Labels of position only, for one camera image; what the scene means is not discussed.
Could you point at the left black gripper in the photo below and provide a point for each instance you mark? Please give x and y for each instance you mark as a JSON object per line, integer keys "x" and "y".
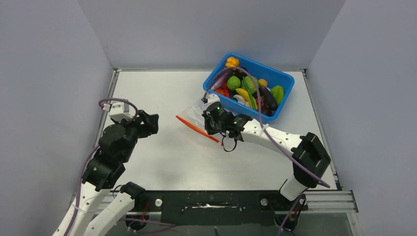
{"x": 151, "y": 126}

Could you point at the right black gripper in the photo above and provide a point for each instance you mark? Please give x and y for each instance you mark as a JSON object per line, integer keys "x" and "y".
{"x": 207, "y": 118}

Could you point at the clear zip bag orange zipper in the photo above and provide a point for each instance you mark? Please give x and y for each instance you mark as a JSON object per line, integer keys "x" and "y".
{"x": 193, "y": 119}

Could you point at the dark purple toy eggplant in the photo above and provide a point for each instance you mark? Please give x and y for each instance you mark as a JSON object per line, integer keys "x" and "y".
{"x": 268, "y": 98}

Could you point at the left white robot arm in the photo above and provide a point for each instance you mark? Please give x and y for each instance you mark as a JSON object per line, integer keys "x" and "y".
{"x": 103, "y": 167}

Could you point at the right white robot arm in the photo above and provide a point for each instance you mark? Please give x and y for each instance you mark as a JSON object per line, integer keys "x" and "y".
{"x": 309, "y": 158}

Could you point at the orange toy tangerine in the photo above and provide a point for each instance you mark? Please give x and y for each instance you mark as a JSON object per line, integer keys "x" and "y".
{"x": 220, "y": 91}

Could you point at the white toy mushroom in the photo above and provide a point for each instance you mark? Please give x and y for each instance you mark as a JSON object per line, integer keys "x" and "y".
{"x": 241, "y": 100}

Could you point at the red toy chili pepper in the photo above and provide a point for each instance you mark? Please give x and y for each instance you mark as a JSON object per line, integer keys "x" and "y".
{"x": 226, "y": 91}

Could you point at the yellow toy banana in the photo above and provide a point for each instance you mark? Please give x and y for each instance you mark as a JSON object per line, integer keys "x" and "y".
{"x": 244, "y": 94}

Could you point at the light purple toy eggplant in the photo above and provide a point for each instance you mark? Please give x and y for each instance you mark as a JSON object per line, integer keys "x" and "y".
{"x": 221, "y": 78}

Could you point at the green custard apple toy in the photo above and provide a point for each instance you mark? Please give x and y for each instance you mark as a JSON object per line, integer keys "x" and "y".
{"x": 233, "y": 83}

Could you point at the long green toy bean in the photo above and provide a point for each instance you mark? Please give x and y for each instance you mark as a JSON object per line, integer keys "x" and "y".
{"x": 253, "y": 104}

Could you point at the blue plastic bin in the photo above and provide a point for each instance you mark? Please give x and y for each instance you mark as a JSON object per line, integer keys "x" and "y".
{"x": 274, "y": 77}

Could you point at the green toy cabbage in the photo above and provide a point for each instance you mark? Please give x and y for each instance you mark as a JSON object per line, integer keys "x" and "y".
{"x": 252, "y": 83}

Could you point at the red toy grapes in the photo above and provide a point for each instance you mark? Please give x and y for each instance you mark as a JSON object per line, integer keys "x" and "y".
{"x": 265, "y": 110}

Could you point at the orange toy pumpkin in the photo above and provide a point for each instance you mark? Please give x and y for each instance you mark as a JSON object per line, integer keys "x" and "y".
{"x": 232, "y": 62}

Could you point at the green toy chayote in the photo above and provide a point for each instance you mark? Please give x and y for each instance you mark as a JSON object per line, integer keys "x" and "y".
{"x": 278, "y": 94}

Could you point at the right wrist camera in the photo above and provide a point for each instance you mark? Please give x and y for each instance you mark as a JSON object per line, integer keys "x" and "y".
{"x": 210, "y": 98}

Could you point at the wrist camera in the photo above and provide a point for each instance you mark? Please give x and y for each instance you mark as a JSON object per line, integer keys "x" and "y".
{"x": 117, "y": 111}
{"x": 210, "y": 98}

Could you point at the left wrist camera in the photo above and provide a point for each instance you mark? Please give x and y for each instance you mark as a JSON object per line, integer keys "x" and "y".
{"x": 117, "y": 111}

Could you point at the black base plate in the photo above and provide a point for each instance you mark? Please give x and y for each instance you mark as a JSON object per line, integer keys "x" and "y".
{"x": 215, "y": 208}

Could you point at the aluminium frame rail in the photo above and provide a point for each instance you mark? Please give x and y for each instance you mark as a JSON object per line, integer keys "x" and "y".
{"x": 320, "y": 201}

